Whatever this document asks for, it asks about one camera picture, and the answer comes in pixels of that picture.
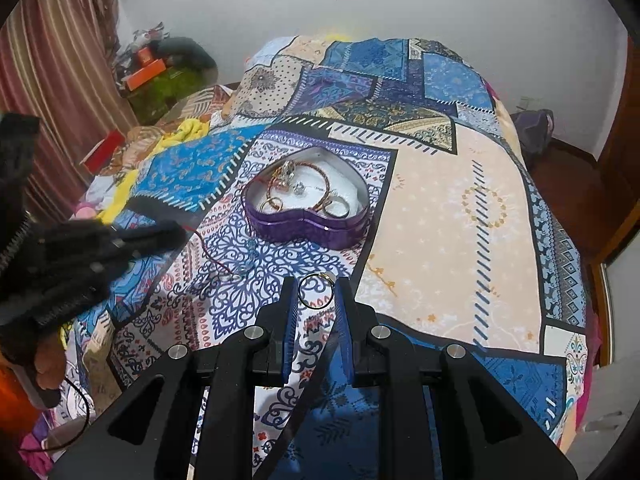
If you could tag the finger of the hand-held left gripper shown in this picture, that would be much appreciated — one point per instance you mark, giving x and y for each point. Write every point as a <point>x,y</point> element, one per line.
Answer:
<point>160,212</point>
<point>150,242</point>

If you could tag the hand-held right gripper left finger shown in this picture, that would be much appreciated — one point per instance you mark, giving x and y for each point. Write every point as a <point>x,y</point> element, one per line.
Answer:
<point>287,332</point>

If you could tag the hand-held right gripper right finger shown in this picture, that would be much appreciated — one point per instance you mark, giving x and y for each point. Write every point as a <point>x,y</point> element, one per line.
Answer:
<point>345,332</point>

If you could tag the thin gold hoop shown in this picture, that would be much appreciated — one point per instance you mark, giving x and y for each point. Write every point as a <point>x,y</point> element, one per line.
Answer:
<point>301,292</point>

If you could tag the purple heart-shaped tin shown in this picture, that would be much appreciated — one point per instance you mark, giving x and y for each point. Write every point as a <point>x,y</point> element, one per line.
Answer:
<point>300,227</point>

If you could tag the twisted red gold bangle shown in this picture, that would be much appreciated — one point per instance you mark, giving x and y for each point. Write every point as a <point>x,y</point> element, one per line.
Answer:
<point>326,180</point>

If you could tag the person's left hand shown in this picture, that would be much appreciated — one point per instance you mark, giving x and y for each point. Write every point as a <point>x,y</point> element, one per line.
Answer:
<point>50,360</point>

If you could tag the green covered cabinet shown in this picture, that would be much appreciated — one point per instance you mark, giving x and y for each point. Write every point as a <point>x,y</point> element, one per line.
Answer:
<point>170,97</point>

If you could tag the black fuzzy jacket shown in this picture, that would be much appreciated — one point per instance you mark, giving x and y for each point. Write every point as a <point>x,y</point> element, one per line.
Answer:
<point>17,160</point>

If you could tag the orange box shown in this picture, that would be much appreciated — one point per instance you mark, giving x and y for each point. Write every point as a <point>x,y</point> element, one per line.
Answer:
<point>147,75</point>

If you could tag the small red box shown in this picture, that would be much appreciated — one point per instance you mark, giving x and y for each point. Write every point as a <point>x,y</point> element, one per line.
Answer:
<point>145,56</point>

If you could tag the dark green plush cushion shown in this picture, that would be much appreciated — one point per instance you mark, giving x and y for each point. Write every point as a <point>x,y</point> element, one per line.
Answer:
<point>190,57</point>

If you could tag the patchwork printed blanket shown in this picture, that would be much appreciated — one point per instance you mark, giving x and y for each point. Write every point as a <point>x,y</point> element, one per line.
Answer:
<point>450,210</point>

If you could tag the striped brown curtain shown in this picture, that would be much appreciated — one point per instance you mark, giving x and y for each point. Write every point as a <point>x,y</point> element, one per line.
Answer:
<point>55,85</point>

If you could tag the dark bag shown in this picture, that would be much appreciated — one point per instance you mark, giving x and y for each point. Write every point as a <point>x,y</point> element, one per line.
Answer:
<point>532,132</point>

